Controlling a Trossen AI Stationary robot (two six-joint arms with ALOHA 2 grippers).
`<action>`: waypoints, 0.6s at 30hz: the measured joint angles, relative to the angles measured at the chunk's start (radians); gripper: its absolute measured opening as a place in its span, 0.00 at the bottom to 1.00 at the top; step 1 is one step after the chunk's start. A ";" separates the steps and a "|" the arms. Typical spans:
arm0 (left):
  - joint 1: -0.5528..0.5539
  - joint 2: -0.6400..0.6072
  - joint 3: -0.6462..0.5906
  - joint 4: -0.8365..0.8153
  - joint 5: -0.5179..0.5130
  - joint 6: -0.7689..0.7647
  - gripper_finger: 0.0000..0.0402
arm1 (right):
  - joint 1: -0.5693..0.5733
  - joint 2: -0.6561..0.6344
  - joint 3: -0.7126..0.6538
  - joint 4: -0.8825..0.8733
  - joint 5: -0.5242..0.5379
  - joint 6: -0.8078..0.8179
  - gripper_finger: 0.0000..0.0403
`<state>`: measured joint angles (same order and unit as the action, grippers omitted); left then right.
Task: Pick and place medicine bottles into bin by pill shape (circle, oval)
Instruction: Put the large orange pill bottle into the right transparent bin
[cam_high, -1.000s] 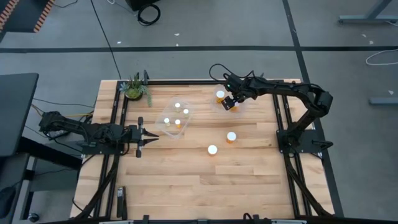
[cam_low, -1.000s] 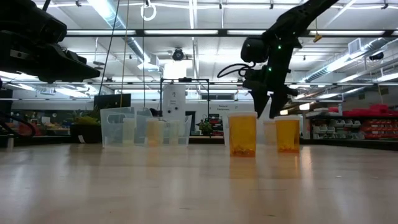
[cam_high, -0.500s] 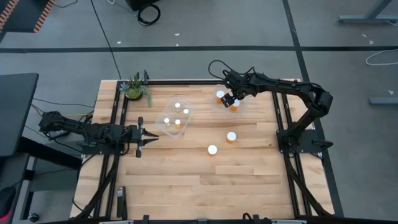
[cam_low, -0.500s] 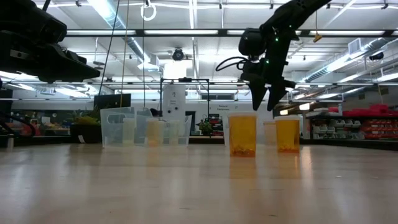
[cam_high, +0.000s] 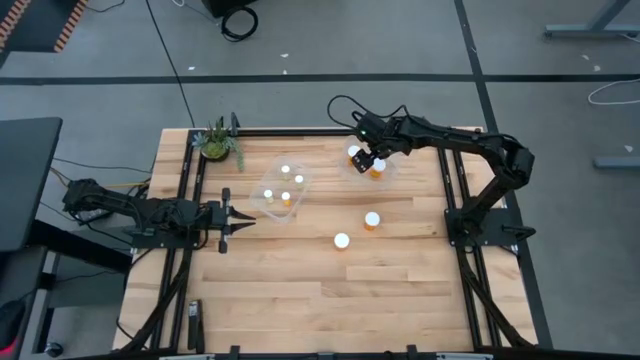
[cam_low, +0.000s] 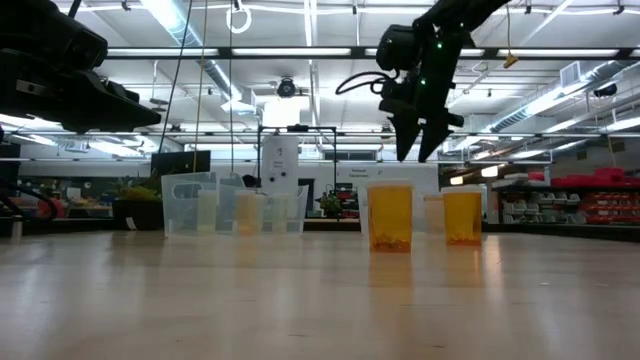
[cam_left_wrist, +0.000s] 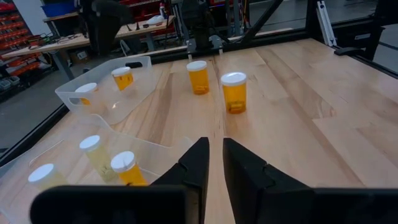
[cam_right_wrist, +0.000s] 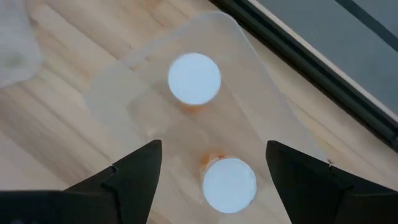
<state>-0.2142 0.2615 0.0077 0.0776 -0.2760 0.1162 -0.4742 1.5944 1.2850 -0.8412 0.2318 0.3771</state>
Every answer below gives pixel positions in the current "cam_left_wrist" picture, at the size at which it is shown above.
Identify person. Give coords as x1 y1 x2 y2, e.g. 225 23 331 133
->
80 0 135 57

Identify wooden workbench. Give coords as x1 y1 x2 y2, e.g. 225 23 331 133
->
1 14 175 82

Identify large orange pill bottle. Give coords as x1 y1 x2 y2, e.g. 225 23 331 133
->
186 60 210 96
220 72 248 115
74 82 100 106
111 66 135 92

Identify shelf rack with red bins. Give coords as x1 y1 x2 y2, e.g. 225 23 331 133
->
0 1 43 78

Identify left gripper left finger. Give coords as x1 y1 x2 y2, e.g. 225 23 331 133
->
150 136 210 224

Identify small orange pill bottle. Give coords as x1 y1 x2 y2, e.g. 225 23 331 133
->
110 151 149 187

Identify clear plastic bin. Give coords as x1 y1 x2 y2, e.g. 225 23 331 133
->
0 113 195 224

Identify clear plastic lid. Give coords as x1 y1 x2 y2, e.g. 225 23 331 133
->
55 55 156 125

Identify grey storage bins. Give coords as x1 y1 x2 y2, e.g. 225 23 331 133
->
0 75 21 91

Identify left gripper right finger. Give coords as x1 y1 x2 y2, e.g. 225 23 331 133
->
223 138 315 224

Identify white rounded object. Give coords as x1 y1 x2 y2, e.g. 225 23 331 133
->
146 15 165 26

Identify blue plastic bin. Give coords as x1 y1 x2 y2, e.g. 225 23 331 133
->
41 1 78 19

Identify small pale yellow pill bottle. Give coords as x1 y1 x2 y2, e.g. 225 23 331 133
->
79 134 119 184
27 163 69 191

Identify grey metal bracket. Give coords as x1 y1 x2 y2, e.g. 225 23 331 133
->
208 34 224 56
185 38 197 62

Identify cardboard box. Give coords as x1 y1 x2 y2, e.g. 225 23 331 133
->
68 49 90 65

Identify silver aluminium bar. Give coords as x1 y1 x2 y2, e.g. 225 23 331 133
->
316 0 338 48

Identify black frame clamp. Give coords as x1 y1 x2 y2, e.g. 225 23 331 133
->
333 46 365 57

